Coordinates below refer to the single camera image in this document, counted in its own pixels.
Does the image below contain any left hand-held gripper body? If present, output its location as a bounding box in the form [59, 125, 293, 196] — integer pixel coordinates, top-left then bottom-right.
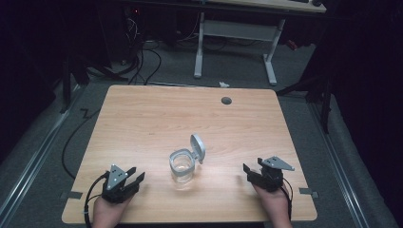
[101, 163, 141, 204]

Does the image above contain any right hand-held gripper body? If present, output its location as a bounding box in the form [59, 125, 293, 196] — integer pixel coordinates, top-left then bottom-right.
[247, 155, 296, 193]

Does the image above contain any person's left hand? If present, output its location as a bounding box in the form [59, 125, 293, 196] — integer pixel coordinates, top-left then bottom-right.
[91, 192, 134, 228]

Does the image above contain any person's right hand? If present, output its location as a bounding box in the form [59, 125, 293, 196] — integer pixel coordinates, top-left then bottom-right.
[251, 182, 294, 228]

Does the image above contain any grey tape strip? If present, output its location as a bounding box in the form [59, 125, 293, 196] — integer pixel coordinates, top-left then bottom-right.
[59, 190, 84, 200]
[298, 187, 319, 200]

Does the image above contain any clear jar with grey lid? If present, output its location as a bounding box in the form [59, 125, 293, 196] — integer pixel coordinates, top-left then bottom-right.
[168, 132, 207, 192]

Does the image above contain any black metal stand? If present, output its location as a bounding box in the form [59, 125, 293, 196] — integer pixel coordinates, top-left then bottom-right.
[275, 72, 335, 135]
[58, 55, 91, 115]

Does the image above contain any white-framed desk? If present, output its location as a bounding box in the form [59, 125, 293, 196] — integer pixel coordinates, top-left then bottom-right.
[193, 0, 328, 87]

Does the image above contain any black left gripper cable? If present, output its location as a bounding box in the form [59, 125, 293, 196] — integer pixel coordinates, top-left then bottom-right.
[83, 171, 110, 228]

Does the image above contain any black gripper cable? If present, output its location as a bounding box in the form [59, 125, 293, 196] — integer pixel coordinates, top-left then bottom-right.
[280, 176, 294, 221]
[83, 171, 110, 228]

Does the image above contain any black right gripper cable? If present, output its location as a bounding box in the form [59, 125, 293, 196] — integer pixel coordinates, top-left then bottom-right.
[280, 176, 294, 221]

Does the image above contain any black floor cable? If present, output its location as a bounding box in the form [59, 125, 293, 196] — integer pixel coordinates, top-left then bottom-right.
[61, 107, 103, 181]

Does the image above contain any metal floor rail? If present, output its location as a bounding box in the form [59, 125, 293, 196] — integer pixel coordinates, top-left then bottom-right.
[307, 98, 372, 228]
[0, 85, 84, 224]

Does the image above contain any bundle of black cables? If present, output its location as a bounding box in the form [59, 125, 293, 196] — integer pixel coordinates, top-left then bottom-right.
[125, 12, 163, 86]

